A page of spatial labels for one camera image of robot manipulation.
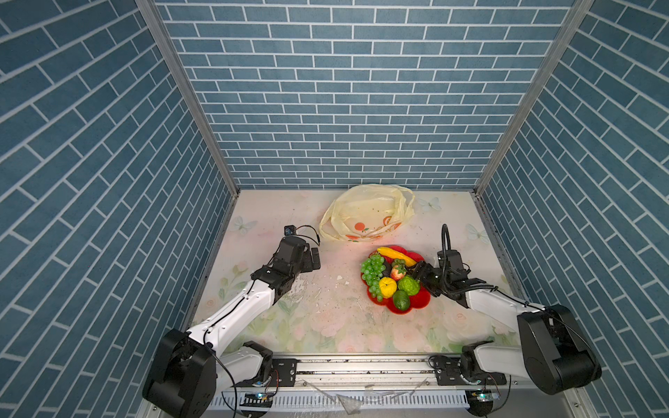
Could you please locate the yellow banana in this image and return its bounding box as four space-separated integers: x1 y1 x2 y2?
376 247 416 268

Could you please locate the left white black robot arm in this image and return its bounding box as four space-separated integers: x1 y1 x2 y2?
142 235 321 417

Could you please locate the aluminium front rail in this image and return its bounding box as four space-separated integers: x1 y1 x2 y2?
145 352 581 393

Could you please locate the light green pear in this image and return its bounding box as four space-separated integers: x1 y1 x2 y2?
397 275 421 296

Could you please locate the yellow lemon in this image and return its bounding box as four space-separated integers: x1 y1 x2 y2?
378 277 398 299

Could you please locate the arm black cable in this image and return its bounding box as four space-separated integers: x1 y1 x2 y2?
428 223 602 414
200 224 322 418

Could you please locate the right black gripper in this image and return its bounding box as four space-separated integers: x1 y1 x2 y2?
406 260 449 296

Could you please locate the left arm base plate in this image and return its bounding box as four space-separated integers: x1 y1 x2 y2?
221 358 299 388

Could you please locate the red strawberry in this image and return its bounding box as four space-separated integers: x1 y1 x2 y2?
390 259 407 281

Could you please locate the red flower-shaped plate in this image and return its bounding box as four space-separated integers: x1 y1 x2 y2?
360 246 430 315

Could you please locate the cream printed plastic bag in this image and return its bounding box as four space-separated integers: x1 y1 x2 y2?
319 185 416 242

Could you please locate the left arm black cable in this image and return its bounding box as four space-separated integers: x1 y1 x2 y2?
200 224 322 418

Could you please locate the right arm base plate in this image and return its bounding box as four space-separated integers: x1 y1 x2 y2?
428 355 508 386

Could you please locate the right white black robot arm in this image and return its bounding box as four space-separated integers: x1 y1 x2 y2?
409 249 602 395

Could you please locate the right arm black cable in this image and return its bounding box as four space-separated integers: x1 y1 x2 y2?
428 223 602 414

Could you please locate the green grape bunch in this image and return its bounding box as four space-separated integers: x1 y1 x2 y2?
360 253 386 303

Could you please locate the dark green lime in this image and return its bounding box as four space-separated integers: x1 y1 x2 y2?
392 290 411 312

